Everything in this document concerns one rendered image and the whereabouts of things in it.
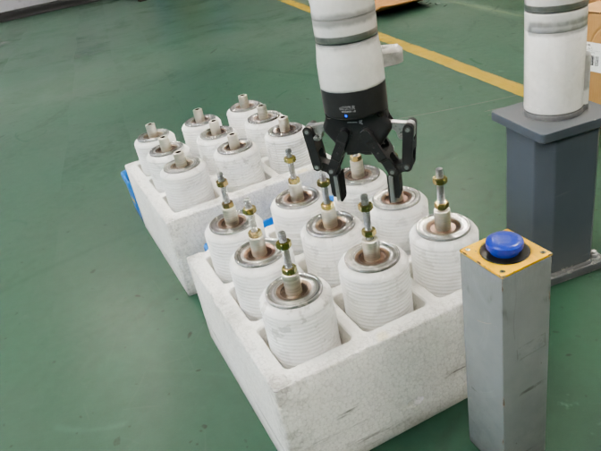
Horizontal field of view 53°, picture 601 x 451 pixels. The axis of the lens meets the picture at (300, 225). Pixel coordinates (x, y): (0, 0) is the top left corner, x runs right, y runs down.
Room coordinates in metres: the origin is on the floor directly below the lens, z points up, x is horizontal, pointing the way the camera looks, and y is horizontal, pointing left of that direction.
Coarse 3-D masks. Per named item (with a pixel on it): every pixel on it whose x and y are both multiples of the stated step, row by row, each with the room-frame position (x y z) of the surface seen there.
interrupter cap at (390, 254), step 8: (352, 248) 0.72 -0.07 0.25; (360, 248) 0.71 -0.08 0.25; (384, 248) 0.70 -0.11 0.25; (392, 248) 0.70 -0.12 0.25; (344, 256) 0.70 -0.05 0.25; (352, 256) 0.70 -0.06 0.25; (360, 256) 0.70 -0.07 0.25; (384, 256) 0.69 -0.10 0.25; (392, 256) 0.68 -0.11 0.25; (400, 256) 0.68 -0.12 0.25; (352, 264) 0.68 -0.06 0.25; (360, 264) 0.68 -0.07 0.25; (368, 264) 0.67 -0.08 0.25; (376, 264) 0.67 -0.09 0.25; (384, 264) 0.67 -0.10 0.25; (392, 264) 0.66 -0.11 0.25; (360, 272) 0.66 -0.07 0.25; (368, 272) 0.66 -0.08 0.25; (376, 272) 0.65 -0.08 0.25
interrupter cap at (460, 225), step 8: (432, 216) 0.76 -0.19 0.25; (456, 216) 0.75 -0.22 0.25; (424, 224) 0.75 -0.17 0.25; (432, 224) 0.75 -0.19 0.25; (456, 224) 0.73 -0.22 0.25; (464, 224) 0.73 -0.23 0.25; (424, 232) 0.72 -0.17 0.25; (432, 232) 0.72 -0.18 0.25; (440, 232) 0.72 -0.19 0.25; (448, 232) 0.72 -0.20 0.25; (456, 232) 0.71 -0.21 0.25; (464, 232) 0.70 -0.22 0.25; (432, 240) 0.70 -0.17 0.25; (440, 240) 0.70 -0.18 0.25; (448, 240) 0.69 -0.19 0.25
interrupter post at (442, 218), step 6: (438, 210) 0.73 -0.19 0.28; (444, 210) 0.73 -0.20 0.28; (438, 216) 0.72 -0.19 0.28; (444, 216) 0.72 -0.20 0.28; (450, 216) 0.73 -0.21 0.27; (438, 222) 0.72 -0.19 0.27; (444, 222) 0.72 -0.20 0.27; (450, 222) 0.72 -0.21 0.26; (438, 228) 0.72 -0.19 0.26; (444, 228) 0.72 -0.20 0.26; (450, 228) 0.72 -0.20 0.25
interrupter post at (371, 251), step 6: (366, 240) 0.69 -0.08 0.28; (372, 240) 0.69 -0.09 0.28; (366, 246) 0.68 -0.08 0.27; (372, 246) 0.68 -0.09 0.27; (378, 246) 0.69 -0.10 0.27; (366, 252) 0.68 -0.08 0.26; (372, 252) 0.68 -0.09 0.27; (378, 252) 0.68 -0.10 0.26; (366, 258) 0.69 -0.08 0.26; (372, 258) 0.68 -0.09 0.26; (378, 258) 0.68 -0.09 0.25
